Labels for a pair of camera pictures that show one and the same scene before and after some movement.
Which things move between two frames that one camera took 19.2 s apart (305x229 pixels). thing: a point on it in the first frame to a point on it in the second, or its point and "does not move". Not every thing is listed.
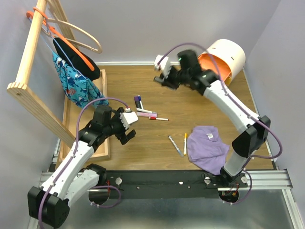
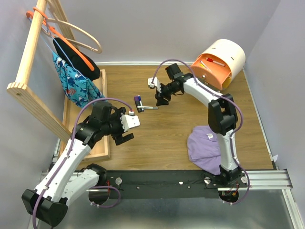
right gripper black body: [173, 79] to [167, 90]
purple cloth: [205, 150] does not move
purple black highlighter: [137, 102] does not move
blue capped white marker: [139, 98] does not move
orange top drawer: [206, 63] does not move
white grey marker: [144, 110] to [147, 107]
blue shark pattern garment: [80, 90] does not move
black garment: [67, 54] does not move
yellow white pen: [185, 143] to [203, 65]
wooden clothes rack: [31, 101] does not move
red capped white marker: [158, 119] to [215, 62]
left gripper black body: [116, 127] does not move
